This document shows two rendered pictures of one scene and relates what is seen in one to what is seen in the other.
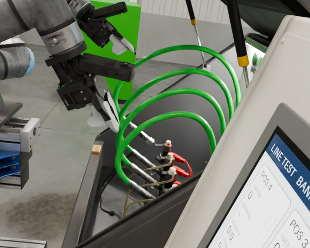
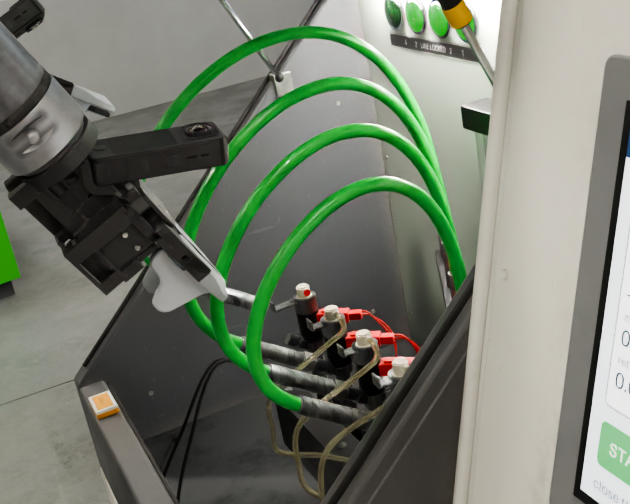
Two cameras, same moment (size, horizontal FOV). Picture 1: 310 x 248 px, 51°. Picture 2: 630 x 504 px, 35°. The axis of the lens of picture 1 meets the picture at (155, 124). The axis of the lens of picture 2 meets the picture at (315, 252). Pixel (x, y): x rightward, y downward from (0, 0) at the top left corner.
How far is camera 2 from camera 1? 0.26 m
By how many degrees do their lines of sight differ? 14
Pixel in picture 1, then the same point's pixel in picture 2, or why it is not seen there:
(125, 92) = not seen: outside the picture
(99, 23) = not seen: outside the picture
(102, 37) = not seen: hidden behind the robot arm
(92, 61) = (126, 152)
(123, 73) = (207, 149)
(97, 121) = (178, 292)
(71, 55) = (79, 156)
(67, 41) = (59, 126)
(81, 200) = not seen: outside the picture
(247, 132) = (554, 147)
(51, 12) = (5, 72)
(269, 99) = (574, 62)
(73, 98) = (109, 258)
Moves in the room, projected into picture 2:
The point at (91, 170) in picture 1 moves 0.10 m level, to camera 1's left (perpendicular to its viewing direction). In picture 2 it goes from (132, 454) to (52, 481)
